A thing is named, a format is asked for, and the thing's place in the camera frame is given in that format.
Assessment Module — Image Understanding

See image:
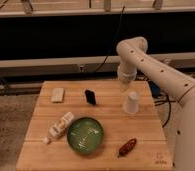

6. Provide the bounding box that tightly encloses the black eraser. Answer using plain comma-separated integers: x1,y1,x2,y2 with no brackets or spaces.
85,90,96,105

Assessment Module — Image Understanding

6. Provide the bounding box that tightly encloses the red chili pepper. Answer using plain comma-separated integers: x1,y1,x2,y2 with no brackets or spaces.
118,138,137,157

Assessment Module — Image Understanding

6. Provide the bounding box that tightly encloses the white rectangular sponge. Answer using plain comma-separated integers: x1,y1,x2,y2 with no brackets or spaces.
51,88,64,103

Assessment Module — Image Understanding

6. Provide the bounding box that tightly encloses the black cable by table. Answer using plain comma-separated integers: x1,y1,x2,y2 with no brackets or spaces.
147,79,174,128

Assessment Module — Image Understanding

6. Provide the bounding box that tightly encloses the white plastic bottle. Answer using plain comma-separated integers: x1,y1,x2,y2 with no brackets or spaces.
43,112,75,144

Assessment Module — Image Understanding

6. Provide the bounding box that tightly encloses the green glass bowl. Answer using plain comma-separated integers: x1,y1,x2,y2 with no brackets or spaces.
67,117,104,155

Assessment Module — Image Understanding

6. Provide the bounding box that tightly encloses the black hanging cable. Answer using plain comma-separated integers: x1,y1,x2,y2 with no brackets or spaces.
93,5,126,74

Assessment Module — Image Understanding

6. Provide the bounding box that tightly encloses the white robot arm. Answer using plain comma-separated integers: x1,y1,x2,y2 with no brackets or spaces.
116,37,195,171

